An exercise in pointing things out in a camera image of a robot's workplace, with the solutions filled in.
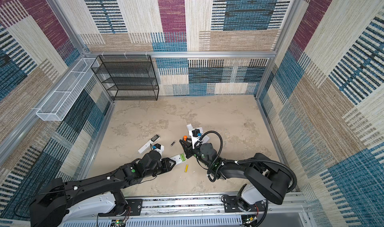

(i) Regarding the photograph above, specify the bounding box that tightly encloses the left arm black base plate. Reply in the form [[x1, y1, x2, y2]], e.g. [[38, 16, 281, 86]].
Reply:
[[98, 199, 143, 217]]

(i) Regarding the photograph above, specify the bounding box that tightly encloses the white wire mesh basket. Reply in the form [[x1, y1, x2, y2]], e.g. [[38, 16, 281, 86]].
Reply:
[[36, 58, 96, 121]]

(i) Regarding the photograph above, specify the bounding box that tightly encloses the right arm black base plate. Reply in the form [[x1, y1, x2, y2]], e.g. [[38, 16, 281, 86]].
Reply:
[[221, 195, 266, 213]]

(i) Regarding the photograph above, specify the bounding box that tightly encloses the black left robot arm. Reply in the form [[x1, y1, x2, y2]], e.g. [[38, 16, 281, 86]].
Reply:
[[29, 150, 177, 227]]

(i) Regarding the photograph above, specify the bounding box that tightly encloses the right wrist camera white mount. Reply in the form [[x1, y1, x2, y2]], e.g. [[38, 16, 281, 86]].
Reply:
[[189, 127, 204, 145]]

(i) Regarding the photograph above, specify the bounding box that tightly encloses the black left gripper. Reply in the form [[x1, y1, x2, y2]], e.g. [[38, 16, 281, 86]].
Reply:
[[144, 156, 178, 179]]

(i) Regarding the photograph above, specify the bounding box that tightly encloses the white remote control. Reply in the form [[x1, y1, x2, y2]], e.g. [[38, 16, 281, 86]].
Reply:
[[170, 154, 184, 166], [200, 135, 210, 144]]

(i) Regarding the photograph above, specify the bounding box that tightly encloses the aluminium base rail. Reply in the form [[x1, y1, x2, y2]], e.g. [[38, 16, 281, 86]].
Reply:
[[60, 193, 316, 227]]

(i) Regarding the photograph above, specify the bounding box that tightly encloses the green battery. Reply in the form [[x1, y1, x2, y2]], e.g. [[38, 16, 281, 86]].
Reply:
[[180, 154, 186, 162]]

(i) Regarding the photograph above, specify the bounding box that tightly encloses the slim white remote black screen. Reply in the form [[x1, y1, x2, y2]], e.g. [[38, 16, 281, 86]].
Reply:
[[138, 134, 160, 154]]

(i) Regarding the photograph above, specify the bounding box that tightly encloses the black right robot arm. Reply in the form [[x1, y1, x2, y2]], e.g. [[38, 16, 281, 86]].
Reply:
[[179, 138, 298, 205]]

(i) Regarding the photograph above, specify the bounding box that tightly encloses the black wire mesh shelf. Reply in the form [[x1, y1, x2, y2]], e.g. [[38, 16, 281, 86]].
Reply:
[[91, 55, 160, 101]]

